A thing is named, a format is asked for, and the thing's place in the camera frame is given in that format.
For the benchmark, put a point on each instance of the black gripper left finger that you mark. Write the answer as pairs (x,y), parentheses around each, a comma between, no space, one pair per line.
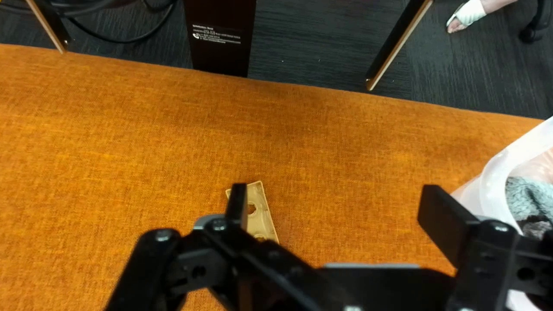
(219,254)

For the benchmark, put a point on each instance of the person's white socked foot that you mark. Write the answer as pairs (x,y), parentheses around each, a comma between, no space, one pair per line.
(473,10)

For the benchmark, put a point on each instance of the orange fabric sofa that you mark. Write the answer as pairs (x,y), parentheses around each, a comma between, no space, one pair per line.
(98,150)

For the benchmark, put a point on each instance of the tan plastic rectangular piece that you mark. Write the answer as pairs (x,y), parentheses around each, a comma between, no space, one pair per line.
(250,211)

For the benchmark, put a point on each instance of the wooden table leg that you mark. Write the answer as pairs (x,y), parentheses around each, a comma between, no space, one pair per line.
(402,31)

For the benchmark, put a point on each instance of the clear plastic box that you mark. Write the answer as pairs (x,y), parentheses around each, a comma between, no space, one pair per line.
(530,155)

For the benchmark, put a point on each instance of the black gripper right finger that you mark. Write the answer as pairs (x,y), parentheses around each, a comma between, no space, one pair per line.
(492,257)

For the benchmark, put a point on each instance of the grey blue towel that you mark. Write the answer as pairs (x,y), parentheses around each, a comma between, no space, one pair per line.
(530,199)

